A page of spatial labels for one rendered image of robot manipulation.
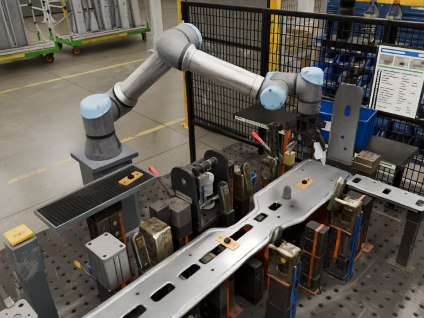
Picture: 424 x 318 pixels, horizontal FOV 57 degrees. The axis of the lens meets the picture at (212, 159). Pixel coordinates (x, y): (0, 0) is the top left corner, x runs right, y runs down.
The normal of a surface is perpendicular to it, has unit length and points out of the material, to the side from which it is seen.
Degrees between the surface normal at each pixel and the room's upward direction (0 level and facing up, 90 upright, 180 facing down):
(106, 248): 0
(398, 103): 90
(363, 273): 0
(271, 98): 90
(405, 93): 90
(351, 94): 90
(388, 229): 0
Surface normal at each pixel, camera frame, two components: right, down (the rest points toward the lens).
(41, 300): 0.73, 0.31
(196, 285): -0.03, -0.88
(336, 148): -0.68, 0.37
